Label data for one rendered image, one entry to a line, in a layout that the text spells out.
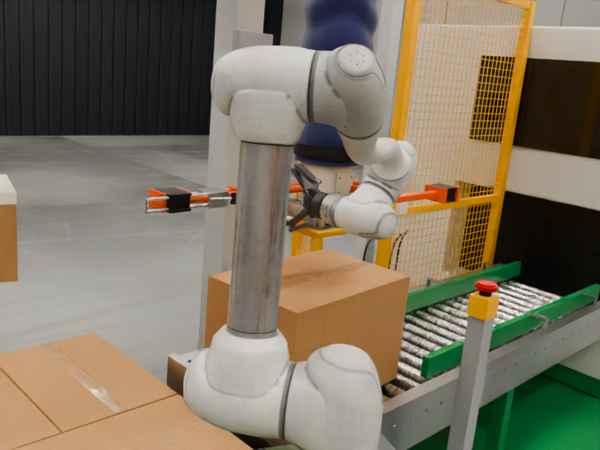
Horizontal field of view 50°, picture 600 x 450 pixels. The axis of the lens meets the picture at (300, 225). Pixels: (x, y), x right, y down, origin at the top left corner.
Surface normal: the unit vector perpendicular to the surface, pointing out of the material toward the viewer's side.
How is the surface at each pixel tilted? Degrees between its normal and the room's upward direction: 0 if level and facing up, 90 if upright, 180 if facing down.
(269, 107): 92
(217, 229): 90
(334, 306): 90
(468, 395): 90
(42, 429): 0
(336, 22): 75
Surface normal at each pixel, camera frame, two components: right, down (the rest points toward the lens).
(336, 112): -0.02, 0.88
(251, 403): -0.11, -0.04
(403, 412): 0.69, 0.23
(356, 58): 0.06, -0.38
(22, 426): 0.09, -0.97
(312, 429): -0.25, 0.20
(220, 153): -0.72, 0.11
